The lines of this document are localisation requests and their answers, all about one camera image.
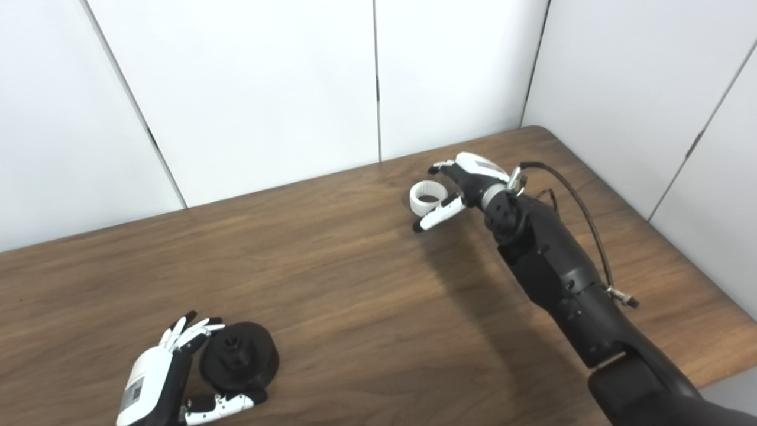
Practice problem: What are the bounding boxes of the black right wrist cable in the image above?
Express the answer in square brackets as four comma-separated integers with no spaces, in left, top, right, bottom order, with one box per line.
[507,162,640,308]

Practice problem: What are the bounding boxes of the round black stepped part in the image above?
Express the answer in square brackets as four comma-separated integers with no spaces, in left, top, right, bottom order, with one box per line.
[200,322,280,392]

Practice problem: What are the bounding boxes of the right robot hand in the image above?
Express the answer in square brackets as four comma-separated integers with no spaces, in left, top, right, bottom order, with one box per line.
[413,152,512,233]

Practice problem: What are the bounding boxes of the white toothed ring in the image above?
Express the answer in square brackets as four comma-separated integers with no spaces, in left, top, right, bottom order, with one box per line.
[409,181,451,217]

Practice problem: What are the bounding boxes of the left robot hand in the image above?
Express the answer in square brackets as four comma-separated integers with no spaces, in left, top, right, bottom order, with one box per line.
[116,311,268,426]

